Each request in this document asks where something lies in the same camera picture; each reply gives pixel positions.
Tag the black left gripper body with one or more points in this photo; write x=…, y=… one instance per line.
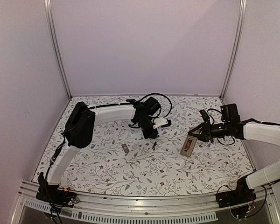
x=144, y=123

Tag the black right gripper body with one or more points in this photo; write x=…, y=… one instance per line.
x=206, y=131

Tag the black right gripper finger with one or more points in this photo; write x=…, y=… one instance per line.
x=206, y=138
x=200, y=131

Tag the beige remote control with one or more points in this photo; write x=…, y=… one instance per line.
x=188, y=146

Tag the beige battery cover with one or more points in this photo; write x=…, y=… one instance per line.
x=125, y=148

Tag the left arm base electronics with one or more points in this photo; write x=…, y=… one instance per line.
x=56, y=197

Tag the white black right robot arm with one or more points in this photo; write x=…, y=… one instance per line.
x=252, y=132

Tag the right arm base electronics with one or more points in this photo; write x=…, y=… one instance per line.
x=227, y=197

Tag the floral patterned table mat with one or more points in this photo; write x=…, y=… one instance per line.
x=104, y=168

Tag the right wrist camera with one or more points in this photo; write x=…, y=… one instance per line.
x=205, y=116

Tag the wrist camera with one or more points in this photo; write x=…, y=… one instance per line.
x=205, y=116
x=161, y=122

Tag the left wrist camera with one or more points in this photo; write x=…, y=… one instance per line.
x=161, y=122

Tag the aluminium front rail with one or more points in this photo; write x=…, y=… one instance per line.
x=105, y=209

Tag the right aluminium frame post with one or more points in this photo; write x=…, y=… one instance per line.
x=235, y=47

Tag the aluminium frame post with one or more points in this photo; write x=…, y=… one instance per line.
x=235, y=47
x=55, y=46

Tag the left aluminium frame post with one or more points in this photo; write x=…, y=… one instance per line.
x=55, y=46

